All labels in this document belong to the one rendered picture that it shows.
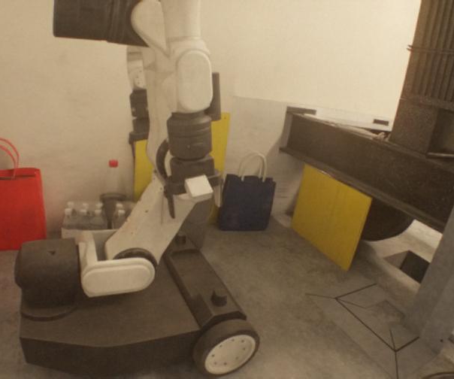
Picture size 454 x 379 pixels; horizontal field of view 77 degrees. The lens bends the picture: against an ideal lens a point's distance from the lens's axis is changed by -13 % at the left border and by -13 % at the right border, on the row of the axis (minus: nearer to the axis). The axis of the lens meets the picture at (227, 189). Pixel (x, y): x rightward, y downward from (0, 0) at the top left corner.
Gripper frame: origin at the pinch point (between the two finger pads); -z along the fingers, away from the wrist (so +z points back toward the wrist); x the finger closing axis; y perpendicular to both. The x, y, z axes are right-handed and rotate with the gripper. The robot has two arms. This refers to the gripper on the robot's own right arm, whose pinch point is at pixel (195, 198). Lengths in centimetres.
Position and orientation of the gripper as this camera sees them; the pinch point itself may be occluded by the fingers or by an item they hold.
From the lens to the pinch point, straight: 71.0
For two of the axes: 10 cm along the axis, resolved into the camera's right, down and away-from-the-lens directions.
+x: 9.0, -2.2, 3.8
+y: -4.3, -3.7, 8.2
